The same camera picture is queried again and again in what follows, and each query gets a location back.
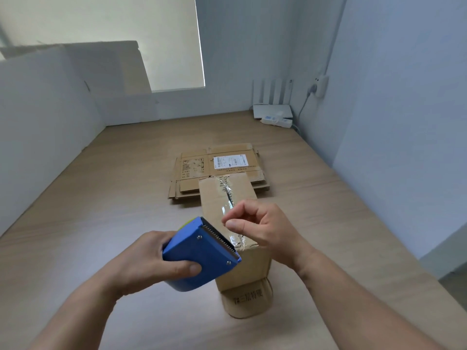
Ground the tuck-flap cardboard box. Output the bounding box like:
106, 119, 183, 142
198, 171, 274, 319

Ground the person's right forearm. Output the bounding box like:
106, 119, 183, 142
296, 250, 446, 350

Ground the white power strip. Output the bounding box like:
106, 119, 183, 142
260, 114, 293, 129

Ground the person's right hand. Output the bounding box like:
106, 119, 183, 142
221, 199, 317, 273

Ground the blue tape dispenser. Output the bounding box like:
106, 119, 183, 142
162, 216, 242, 293

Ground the stack of cardboard boxes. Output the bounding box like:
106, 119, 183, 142
167, 149, 270, 204

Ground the white foam partition board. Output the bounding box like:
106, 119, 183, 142
0, 45, 107, 236

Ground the grey power cable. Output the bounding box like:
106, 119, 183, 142
291, 85, 318, 135

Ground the bright window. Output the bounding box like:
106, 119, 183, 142
0, 0, 206, 93

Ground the person's left hand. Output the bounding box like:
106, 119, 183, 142
106, 230, 203, 298

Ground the white router with antennas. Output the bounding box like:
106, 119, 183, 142
252, 78, 294, 120

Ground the person's left forearm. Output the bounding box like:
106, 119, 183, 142
27, 277, 121, 350

